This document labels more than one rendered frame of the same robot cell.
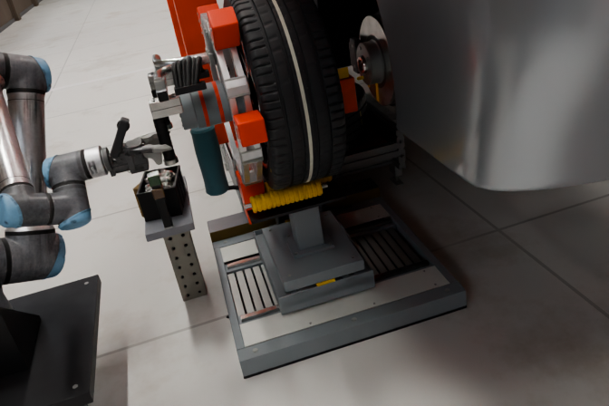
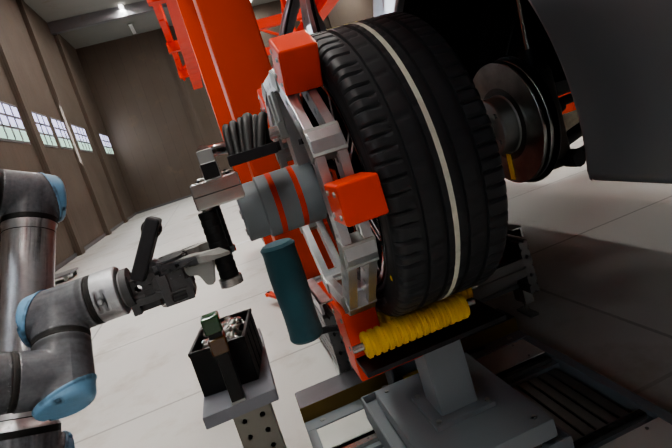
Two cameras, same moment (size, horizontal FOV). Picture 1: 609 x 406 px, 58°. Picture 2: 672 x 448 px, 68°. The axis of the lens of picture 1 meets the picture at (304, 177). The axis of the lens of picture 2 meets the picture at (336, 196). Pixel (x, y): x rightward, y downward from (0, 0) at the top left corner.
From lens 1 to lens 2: 0.78 m
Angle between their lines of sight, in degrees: 18
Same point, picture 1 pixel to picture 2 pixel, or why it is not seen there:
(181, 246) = (261, 431)
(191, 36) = not seen: hidden behind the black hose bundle
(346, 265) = (528, 431)
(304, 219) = (443, 364)
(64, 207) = (42, 374)
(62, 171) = (49, 312)
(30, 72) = (34, 191)
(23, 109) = (19, 240)
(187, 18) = not seen: hidden behind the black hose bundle
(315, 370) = not seen: outside the picture
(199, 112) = (271, 207)
